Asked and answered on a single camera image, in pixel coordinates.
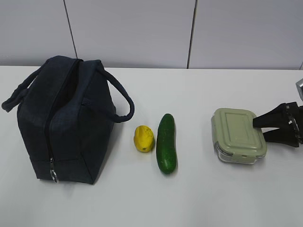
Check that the green lid glass food container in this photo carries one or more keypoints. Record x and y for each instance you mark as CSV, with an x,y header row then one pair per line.
x,y
234,137

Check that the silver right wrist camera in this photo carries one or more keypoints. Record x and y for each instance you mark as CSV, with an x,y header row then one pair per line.
x,y
299,86

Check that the dark blue lunch bag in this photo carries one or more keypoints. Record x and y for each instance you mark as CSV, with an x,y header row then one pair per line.
x,y
66,111

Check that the yellow lemon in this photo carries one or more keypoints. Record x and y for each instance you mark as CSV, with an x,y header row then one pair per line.
x,y
143,138

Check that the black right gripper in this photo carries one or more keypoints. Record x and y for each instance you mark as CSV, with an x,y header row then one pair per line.
x,y
287,116

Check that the green cucumber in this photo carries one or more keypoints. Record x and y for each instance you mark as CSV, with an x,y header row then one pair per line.
x,y
165,145

